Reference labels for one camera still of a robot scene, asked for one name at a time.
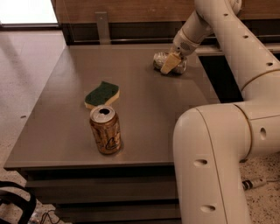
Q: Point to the horizontal metal rail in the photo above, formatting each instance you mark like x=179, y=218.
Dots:
x=262, y=38

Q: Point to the white green 7up can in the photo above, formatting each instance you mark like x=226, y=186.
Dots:
x=169, y=62

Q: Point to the white black power strip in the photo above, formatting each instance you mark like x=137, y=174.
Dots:
x=249, y=184

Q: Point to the upper grey drawer front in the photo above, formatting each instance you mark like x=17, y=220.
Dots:
x=94, y=190

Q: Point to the lower grey drawer front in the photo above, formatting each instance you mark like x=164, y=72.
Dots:
x=102, y=214

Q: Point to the green yellow sponge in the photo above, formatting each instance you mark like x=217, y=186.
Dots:
x=105, y=94

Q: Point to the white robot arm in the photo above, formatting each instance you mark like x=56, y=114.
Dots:
x=210, y=141

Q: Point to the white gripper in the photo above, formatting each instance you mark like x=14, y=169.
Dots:
x=183, y=46

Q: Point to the left metal wall bracket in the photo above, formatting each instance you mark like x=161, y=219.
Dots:
x=102, y=24

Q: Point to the gold brown soda can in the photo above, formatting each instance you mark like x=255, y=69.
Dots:
x=104, y=122

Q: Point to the black chair part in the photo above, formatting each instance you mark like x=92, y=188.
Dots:
x=27, y=206

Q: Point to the grey drawer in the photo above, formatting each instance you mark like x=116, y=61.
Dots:
x=94, y=190
x=102, y=214

